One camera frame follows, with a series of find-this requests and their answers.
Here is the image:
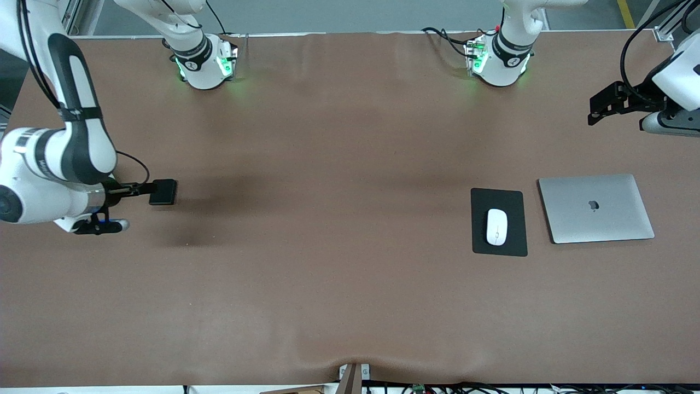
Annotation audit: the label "black phone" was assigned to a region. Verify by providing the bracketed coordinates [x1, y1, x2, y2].
[149, 179, 177, 206]

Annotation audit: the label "white computer mouse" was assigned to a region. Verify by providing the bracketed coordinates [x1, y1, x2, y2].
[486, 208, 508, 246]

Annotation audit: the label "black mouse pad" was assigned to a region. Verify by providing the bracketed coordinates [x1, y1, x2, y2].
[471, 188, 528, 257]

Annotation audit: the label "silver laptop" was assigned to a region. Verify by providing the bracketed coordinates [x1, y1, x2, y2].
[538, 174, 655, 244]

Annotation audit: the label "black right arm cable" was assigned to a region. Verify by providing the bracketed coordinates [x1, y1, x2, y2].
[15, 0, 151, 193]

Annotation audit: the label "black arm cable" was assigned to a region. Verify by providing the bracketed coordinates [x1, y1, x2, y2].
[620, 0, 691, 108]
[15, 0, 151, 193]

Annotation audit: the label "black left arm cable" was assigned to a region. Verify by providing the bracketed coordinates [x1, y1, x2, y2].
[620, 0, 691, 108]

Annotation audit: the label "aluminium frame profile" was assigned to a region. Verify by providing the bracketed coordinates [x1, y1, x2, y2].
[654, 0, 700, 42]
[57, 0, 104, 38]

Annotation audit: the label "black left base cables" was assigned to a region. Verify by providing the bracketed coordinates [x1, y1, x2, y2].
[421, 26, 483, 59]

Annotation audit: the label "black right base cable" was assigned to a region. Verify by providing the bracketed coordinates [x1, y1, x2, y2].
[205, 0, 230, 37]

